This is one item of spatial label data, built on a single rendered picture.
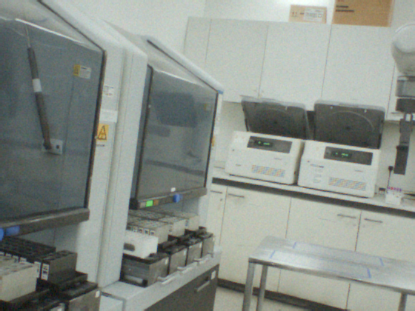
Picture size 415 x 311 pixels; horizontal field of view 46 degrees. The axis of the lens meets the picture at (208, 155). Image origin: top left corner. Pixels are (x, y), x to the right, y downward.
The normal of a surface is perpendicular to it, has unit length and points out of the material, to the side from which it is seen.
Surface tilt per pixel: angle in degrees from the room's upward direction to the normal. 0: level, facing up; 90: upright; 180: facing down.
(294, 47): 90
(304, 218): 90
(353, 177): 90
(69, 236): 90
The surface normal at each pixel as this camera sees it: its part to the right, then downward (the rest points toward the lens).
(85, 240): 0.93, 0.15
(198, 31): -0.35, 0.00
